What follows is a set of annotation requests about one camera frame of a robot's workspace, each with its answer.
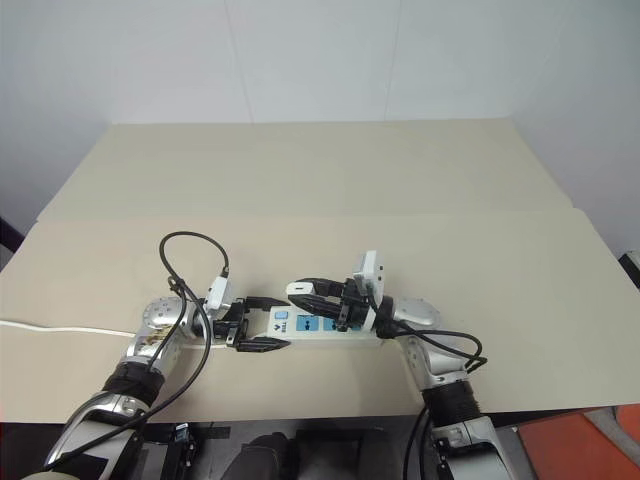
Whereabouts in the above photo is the white power strip cord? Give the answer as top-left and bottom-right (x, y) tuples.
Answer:
(0, 318), (140, 338)

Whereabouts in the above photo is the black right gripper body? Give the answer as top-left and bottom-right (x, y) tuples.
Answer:
(333, 277), (377, 334)

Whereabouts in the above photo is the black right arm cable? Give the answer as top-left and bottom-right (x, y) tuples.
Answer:
(362, 277), (489, 480)

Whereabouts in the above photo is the black box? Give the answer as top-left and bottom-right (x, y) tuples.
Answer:
(617, 249), (640, 292)

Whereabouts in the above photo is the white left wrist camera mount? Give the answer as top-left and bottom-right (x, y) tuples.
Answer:
(203, 273), (237, 319)

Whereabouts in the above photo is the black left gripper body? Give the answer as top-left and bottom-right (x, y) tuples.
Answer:
(211, 297), (252, 349)

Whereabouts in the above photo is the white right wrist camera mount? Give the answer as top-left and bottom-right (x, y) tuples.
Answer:
(350, 249), (388, 314)

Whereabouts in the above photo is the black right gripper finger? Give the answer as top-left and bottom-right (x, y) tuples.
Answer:
(298, 277), (348, 297)
(286, 293), (343, 320)

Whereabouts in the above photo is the dark chair part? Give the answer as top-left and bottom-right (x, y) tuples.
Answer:
(0, 211), (24, 257)

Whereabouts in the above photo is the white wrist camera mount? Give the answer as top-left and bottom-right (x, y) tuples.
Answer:
(350, 249), (388, 314)
(203, 273), (237, 319)

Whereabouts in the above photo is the white power strip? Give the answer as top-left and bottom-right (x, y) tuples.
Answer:
(177, 302), (391, 353)

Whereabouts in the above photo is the black metal bracket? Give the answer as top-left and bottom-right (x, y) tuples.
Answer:
(171, 422), (197, 480)

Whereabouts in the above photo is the orange floor mat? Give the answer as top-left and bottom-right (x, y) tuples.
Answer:
(516, 405), (640, 480)

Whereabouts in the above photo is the dark rounded shape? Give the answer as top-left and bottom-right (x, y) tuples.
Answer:
(238, 431), (302, 480)

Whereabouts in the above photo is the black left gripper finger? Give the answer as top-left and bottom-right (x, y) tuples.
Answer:
(234, 335), (293, 354)
(242, 296), (288, 314)

